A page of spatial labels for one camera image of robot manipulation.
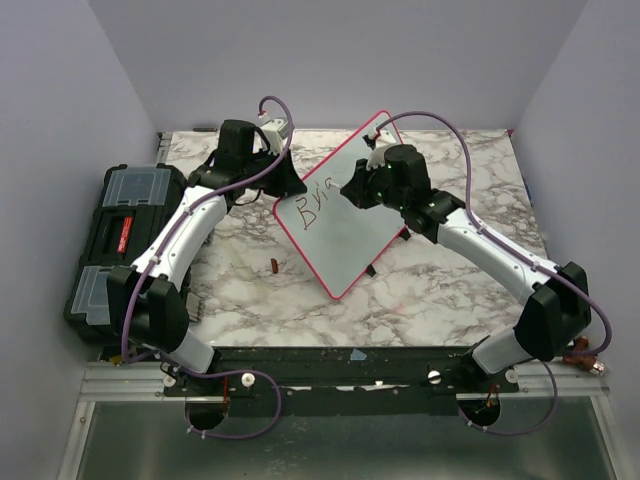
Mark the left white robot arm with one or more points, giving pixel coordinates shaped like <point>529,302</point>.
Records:
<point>147,301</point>

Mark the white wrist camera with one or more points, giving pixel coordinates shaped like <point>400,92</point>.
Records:
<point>379,143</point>
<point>274,133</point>

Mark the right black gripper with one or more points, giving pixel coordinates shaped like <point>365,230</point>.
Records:
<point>356,189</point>

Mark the black plastic toolbox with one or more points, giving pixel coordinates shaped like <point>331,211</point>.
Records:
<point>134,205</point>

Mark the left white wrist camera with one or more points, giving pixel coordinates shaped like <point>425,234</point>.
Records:
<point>274,133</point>

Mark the pink framed whiteboard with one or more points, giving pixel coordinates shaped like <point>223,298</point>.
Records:
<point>337,240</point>

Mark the black mounting rail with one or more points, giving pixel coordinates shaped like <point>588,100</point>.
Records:
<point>338,381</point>

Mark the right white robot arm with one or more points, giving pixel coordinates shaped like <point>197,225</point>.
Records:
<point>554,310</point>

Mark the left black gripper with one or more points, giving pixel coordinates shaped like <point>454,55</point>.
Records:
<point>288,180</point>

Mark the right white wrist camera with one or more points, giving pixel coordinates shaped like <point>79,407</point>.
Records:
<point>379,143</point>

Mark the brown cable connector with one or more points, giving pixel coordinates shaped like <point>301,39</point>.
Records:
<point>577,357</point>

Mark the black whiteboard stand clip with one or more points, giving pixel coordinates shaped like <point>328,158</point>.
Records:
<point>371,271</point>

